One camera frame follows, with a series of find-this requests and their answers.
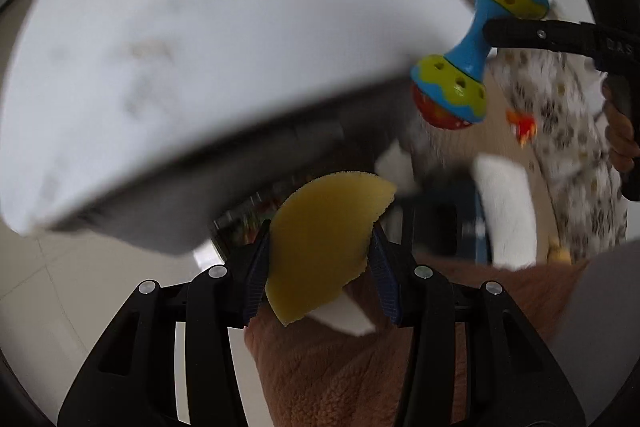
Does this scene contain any white paper scrap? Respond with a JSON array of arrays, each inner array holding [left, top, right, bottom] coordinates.
[[375, 144, 418, 194], [307, 294, 376, 337]]

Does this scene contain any small orange toy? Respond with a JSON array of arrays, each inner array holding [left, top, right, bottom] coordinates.
[[506, 108, 537, 148]]

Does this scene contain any blue and yellow rattle toy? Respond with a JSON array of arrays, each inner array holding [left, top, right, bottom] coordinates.
[[410, 0, 551, 130]]

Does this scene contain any yellow sponge piece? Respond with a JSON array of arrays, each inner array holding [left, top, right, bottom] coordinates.
[[264, 172, 397, 327]]

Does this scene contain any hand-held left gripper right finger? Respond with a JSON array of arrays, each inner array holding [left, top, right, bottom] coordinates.
[[370, 223, 586, 427]]

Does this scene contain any dark container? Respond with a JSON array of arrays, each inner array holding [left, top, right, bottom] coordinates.
[[395, 186, 488, 264]]

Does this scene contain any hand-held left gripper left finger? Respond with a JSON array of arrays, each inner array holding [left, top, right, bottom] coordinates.
[[57, 219, 273, 427]]

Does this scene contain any white towel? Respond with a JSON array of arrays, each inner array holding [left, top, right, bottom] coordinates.
[[472, 154, 538, 270]]

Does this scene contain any person's right hand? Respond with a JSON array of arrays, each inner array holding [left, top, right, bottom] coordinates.
[[602, 82, 640, 175]]

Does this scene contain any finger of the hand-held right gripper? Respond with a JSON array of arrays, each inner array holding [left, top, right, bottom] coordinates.
[[482, 18, 601, 58]]

